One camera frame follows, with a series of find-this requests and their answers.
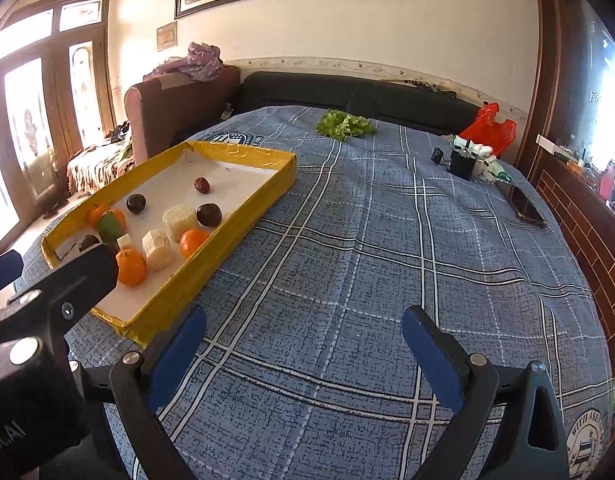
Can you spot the wooden door frame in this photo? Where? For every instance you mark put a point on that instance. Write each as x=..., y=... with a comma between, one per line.
x=552, y=60

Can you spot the dark clothes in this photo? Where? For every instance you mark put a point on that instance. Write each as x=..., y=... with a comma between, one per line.
x=116, y=132

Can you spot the yellow-edged white tray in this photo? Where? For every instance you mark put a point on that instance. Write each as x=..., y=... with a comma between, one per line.
x=237, y=180

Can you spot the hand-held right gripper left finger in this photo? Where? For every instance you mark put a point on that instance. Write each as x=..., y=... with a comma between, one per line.
x=177, y=360

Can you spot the brown patterned blanket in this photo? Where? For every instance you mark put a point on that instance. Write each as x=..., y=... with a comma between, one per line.
x=95, y=165

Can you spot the small wall plaque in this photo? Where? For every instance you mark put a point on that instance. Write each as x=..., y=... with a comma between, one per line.
x=167, y=36

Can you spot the white black small device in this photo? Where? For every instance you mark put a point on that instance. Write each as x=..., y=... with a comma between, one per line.
x=487, y=160

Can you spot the dark slipper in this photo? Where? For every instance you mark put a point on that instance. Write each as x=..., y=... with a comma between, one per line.
x=50, y=213
x=62, y=204

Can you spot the white flat box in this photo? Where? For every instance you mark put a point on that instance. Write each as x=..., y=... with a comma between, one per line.
x=552, y=144

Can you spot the small white fruit cube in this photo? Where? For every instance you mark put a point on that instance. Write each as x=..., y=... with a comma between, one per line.
x=125, y=241

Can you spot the black box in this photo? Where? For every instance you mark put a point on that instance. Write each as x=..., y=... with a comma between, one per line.
x=461, y=165

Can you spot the brown wooden cabinet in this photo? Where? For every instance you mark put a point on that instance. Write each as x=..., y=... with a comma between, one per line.
x=577, y=220

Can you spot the black sofa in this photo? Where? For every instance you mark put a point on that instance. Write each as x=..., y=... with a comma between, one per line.
x=362, y=95

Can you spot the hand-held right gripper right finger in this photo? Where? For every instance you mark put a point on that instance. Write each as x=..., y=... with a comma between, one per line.
x=432, y=360

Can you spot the green lettuce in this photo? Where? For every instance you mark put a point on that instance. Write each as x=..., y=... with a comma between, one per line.
x=345, y=125

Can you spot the green cloth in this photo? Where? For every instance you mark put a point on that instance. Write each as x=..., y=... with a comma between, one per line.
x=127, y=146

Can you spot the dark purple plum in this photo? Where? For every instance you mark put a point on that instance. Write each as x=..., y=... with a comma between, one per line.
x=209, y=215
x=136, y=203
x=89, y=242

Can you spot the red plastic bag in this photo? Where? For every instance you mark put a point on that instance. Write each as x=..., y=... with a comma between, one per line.
x=490, y=132

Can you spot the brown armchair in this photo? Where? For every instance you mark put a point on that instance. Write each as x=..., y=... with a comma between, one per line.
x=177, y=110

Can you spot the black smartphone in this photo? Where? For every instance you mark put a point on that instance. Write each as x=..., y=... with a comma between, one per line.
x=522, y=205

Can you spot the red date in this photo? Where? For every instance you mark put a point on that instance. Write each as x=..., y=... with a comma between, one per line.
x=202, y=185

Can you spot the green mango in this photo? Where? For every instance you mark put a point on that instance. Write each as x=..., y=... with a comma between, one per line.
x=111, y=226

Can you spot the blue plaid cloth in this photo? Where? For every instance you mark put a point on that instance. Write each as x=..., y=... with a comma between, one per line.
x=337, y=260

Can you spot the wooden glass door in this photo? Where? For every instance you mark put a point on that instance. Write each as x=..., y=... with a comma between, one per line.
x=52, y=85

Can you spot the red object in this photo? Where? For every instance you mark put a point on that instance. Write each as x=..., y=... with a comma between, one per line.
x=607, y=180

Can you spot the orange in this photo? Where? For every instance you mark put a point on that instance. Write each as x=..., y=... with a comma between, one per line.
x=131, y=267
x=193, y=243
x=94, y=215

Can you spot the purple floral cloth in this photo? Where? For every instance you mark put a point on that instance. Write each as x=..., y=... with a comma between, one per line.
x=200, y=62

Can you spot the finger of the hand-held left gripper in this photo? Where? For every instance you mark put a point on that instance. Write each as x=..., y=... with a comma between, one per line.
x=82, y=280
x=5, y=270

